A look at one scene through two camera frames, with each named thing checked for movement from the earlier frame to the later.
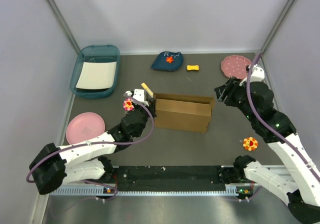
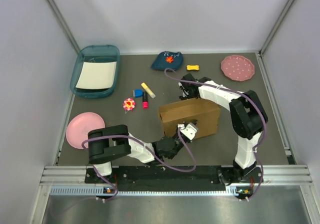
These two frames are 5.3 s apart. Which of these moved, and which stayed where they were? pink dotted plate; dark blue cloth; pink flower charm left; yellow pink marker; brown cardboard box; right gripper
Moved: right gripper; brown cardboard box
Stayed: dark blue cloth; pink flower charm left; pink dotted plate; yellow pink marker
